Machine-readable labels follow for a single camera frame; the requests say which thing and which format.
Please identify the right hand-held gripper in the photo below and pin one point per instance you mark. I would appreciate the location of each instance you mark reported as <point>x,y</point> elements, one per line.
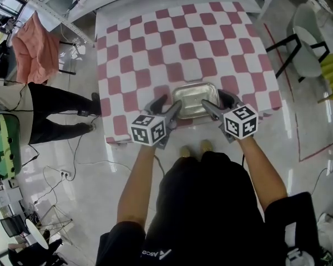
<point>240,120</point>

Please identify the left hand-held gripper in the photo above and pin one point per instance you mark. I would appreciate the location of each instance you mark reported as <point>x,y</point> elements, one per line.
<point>148,129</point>

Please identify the metal rectangular tray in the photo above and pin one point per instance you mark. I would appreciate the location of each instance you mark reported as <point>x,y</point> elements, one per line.
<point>195,100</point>

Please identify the person's left forearm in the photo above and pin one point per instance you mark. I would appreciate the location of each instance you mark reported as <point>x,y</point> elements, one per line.
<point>136,187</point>

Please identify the person's right forearm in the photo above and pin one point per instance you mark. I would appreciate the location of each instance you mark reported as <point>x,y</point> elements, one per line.
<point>262,173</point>

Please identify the pink checkered table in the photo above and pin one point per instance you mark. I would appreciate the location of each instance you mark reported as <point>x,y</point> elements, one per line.
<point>155,73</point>

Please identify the person's right shoe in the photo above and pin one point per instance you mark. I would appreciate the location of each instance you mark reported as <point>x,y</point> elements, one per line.
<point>206,145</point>

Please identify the person's shoe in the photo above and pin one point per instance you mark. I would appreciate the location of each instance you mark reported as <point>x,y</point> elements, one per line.
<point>206,145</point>
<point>185,151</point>

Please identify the person's left shoe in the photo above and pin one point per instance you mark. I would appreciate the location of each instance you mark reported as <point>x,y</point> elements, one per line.
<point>185,151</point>

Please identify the grey chair with black legs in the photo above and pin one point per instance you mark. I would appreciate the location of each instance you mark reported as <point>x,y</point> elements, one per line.
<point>305,37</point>

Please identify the person's black clothing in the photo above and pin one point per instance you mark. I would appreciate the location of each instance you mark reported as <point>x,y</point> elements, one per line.
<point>205,212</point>

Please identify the white power strip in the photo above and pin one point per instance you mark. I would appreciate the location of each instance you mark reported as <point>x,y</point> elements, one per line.
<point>65,174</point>

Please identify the pink cloth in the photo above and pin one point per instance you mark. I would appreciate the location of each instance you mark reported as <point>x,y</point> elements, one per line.
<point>36,51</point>

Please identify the white metal shelf rack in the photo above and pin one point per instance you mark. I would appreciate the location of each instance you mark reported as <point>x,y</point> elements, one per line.
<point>52,7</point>

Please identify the green and black backpack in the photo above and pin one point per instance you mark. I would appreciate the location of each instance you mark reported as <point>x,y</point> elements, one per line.
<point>5,143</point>

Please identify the white bag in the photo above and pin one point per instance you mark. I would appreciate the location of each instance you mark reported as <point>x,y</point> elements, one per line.
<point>331,234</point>

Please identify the round white side table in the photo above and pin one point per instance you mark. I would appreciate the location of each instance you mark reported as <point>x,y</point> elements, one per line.
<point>36,233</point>

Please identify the black office chair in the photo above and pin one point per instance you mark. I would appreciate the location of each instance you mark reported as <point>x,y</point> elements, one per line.
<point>12,226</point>

